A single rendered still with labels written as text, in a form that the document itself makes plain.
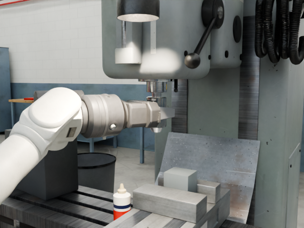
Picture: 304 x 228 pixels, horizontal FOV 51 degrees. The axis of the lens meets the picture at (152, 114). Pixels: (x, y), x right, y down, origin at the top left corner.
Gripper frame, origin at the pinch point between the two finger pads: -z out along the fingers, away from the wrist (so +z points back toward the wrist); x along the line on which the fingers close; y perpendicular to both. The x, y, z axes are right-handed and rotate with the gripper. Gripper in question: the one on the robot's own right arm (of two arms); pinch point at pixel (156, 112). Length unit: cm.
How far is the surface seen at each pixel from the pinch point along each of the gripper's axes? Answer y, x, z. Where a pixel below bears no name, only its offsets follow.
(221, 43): -16.2, -5.9, -14.5
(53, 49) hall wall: -70, 629, -170
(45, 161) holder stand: 16.0, 30.0, 17.5
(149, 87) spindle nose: -5.9, -0.7, 2.3
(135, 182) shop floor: 122, 275, -161
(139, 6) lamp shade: -18.9, -16.8, 15.3
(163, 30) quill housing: -17.1, -9.9, 5.5
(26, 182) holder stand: 24, 39, 21
